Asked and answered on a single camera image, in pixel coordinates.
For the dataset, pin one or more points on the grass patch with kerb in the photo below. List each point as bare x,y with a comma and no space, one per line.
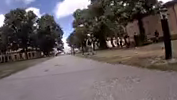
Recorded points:
2,70

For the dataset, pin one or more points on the dry grass verge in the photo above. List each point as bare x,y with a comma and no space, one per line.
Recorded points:
144,56

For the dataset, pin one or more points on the person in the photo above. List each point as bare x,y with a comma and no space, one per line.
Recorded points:
136,39
156,35
89,44

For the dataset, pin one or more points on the row of trees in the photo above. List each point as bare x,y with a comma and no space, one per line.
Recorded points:
95,21

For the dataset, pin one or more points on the long low brick building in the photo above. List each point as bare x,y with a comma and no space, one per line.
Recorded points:
16,56

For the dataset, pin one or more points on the group of trees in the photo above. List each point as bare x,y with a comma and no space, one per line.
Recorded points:
26,28

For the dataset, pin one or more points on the grey asphalt road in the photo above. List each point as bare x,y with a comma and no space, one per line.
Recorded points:
65,90

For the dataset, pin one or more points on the black post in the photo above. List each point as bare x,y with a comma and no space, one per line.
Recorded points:
166,37

